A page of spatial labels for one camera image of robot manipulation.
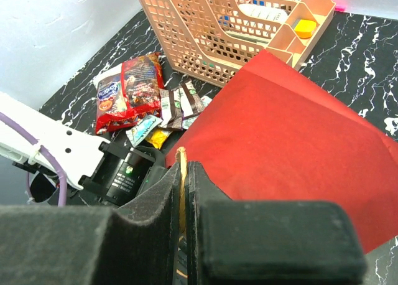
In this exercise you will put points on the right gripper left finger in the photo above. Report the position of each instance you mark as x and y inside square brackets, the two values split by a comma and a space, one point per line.
[134, 244]

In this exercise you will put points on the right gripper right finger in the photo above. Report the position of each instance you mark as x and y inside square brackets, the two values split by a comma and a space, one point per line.
[267, 242]

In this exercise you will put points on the red brown paper bag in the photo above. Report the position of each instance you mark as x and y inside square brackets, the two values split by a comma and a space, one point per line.
[273, 134]

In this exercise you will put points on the red candy bag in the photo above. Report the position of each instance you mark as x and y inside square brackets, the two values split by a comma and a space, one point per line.
[127, 93]

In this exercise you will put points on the yellow snack packet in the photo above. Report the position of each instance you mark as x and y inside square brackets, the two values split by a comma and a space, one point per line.
[157, 137]

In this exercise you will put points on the silver foil snack packet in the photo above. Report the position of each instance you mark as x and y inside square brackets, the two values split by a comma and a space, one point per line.
[186, 123]

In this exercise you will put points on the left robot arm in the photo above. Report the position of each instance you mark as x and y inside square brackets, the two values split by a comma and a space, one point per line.
[114, 174]

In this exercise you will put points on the peach plastic file organizer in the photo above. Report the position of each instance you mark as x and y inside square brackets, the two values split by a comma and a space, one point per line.
[212, 39]

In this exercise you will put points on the orange yellow round object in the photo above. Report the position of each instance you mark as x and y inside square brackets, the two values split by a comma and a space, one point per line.
[304, 28]

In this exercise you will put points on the white box in organizer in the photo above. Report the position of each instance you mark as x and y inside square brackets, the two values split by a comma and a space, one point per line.
[263, 12]

